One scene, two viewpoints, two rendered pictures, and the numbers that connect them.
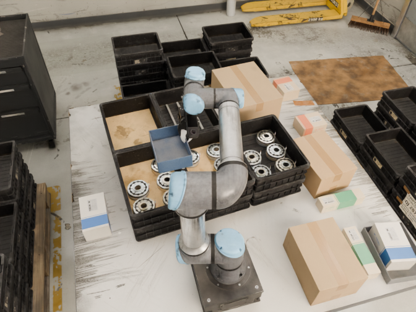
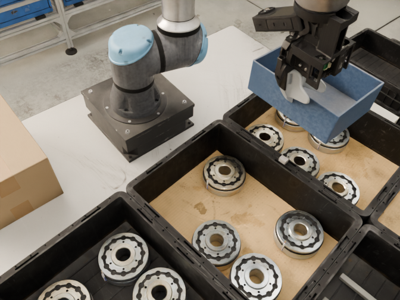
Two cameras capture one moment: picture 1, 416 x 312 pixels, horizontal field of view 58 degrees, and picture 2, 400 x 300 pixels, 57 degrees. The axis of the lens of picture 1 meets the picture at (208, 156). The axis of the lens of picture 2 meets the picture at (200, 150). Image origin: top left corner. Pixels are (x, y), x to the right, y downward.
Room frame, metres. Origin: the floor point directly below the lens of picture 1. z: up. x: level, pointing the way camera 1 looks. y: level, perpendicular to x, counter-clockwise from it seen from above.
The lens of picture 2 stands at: (1.54, -0.27, 1.58)
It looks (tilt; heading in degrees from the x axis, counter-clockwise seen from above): 50 degrees down; 155
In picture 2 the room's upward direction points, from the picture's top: 3 degrees clockwise
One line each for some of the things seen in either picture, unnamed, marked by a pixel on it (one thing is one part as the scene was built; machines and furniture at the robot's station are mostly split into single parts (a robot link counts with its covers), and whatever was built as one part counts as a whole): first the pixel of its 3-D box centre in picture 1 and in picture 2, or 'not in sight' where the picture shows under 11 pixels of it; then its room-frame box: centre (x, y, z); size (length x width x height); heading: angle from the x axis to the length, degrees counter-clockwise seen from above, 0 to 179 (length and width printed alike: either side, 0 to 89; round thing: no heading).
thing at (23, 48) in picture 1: (15, 88); not in sight; (2.30, 1.53, 0.45); 0.60 x 0.45 x 0.90; 17
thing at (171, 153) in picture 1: (170, 148); (312, 85); (1.11, 0.17, 1.10); 0.20 x 0.15 x 0.07; 18
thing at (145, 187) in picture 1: (137, 188); (330, 132); (1.07, 0.33, 0.86); 0.10 x 0.10 x 0.01
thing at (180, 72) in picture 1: (194, 86); not in sight; (2.52, 0.14, 0.37); 0.40 x 0.30 x 0.45; 107
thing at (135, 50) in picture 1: (139, 65); not in sight; (2.79, 0.64, 0.37); 0.40 x 0.30 x 0.45; 107
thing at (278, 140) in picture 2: (173, 197); (264, 138); (1.02, 0.16, 0.86); 0.10 x 0.10 x 0.01
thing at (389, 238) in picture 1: (391, 246); not in sight; (0.87, -0.87, 0.75); 0.20 x 0.12 x 0.09; 6
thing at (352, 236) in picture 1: (359, 252); not in sight; (0.84, -0.72, 0.73); 0.24 x 0.06 x 0.06; 14
